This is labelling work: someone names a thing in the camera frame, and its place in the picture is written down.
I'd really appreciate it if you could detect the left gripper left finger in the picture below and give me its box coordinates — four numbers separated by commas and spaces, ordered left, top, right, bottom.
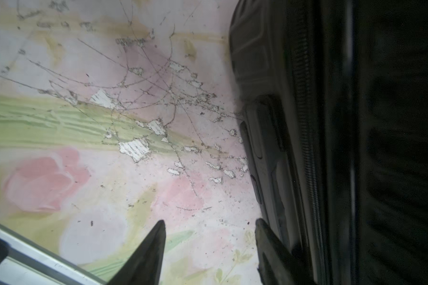
108, 220, 166, 285

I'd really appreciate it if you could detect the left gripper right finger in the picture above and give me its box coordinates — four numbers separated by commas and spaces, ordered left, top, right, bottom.
255, 218, 314, 285

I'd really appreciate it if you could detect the black hard-shell suitcase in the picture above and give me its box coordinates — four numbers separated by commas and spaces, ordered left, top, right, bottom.
229, 1, 428, 285

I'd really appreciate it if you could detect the aluminium mounting rail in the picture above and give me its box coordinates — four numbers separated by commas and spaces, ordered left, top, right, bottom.
0, 224, 106, 285

